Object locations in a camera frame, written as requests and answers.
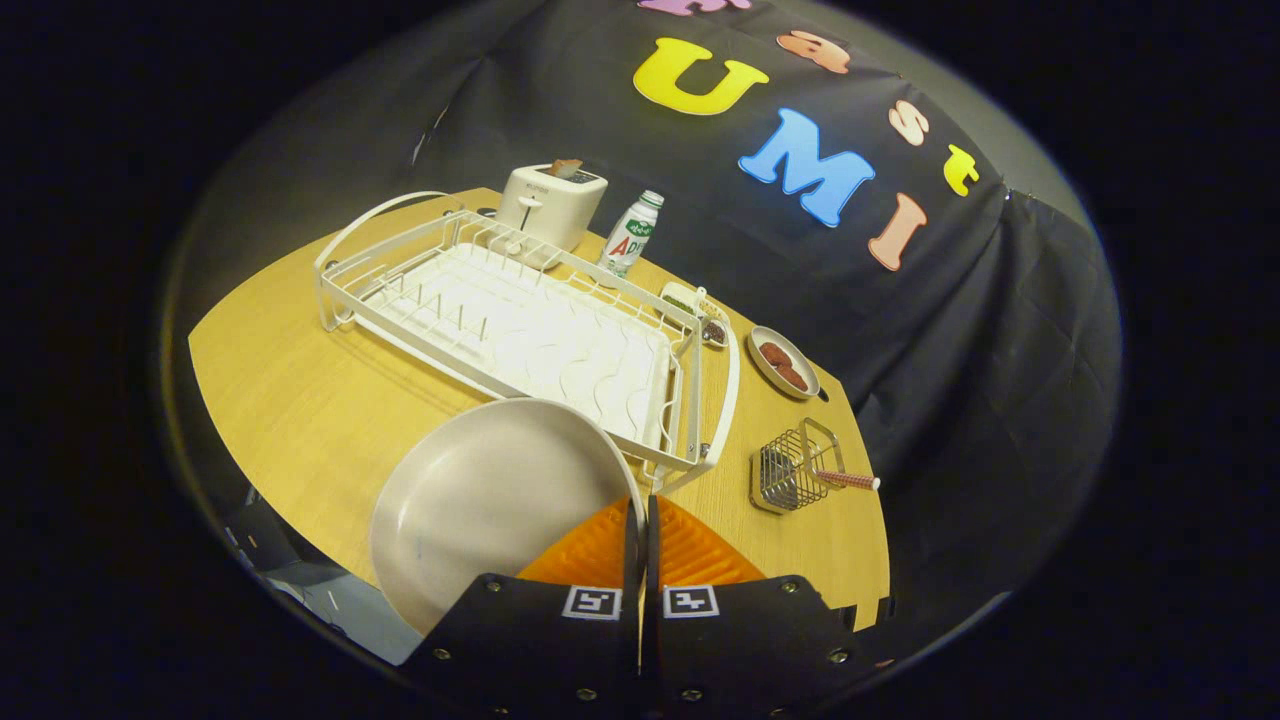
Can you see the black backdrop cloth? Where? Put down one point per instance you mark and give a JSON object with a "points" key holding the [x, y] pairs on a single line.
{"points": [[1000, 350]]}

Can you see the brown cookie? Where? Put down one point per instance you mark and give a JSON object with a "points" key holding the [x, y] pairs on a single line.
{"points": [[775, 353], [792, 377]]}

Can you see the white toaster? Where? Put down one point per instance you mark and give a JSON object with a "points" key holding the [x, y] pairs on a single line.
{"points": [[540, 205]]}

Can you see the white bottle with green label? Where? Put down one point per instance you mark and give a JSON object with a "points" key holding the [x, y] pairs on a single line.
{"points": [[628, 240]]}

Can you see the white round plate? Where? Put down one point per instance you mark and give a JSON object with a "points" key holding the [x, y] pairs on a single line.
{"points": [[480, 500]]}

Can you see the brown bread slice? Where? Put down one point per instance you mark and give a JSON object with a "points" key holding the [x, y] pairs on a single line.
{"points": [[566, 168]]}

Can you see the white divided snack dish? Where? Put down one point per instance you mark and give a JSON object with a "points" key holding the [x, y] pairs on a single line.
{"points": [[680, 297]]}

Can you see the dark grey box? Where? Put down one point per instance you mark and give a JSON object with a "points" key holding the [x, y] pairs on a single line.
{"points": [[265, 540]]}

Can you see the small white cookie dish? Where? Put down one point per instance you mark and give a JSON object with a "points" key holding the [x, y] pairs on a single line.
{"points": [[762, 372]]}

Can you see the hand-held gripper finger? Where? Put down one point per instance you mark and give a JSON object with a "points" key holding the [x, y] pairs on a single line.
{"points": [[653, 560], [632, 560]]}

